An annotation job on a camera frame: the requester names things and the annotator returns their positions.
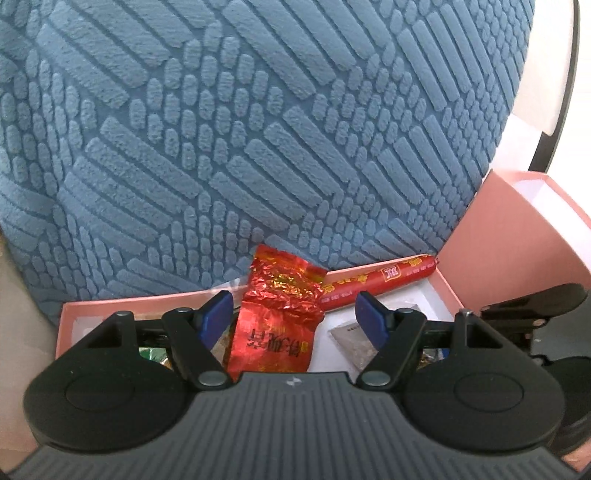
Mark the deep pink box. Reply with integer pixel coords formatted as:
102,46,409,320
430,169,590,313

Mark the blue textured cushion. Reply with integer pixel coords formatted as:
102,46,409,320
1,0,535,321

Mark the red sausage stick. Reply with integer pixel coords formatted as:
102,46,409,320
318,254,438,312

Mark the small grey sachet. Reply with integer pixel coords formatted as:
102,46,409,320
327,303,424,372

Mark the small red foil packet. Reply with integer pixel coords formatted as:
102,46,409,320
228,244,327,380

